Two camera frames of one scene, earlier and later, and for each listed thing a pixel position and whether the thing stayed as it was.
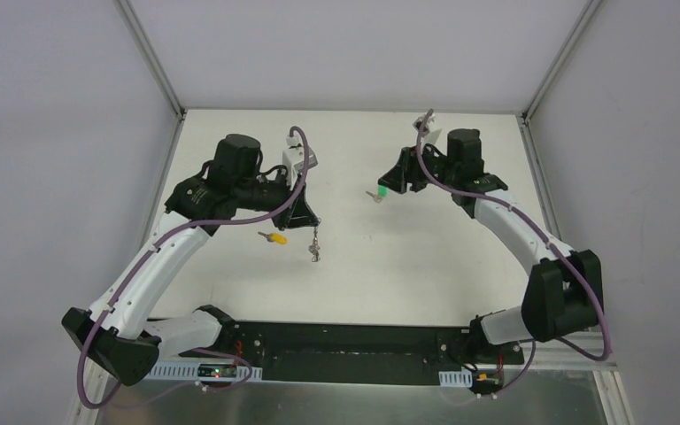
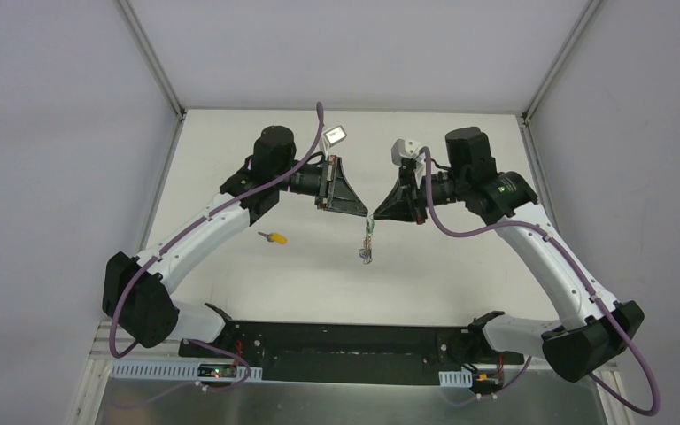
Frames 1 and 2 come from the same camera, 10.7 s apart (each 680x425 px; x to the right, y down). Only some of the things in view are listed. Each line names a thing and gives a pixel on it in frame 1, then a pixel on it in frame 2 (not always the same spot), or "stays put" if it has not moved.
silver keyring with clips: x=315 y=247 -> x=366 y=252
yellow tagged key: x=274 y=237 stays put
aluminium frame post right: x=589 y=11 stays put
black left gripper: x=292 y=210 -> x=324 y=182
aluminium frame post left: x=151 y=56 stays put
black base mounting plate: x=362 y=353 stays put
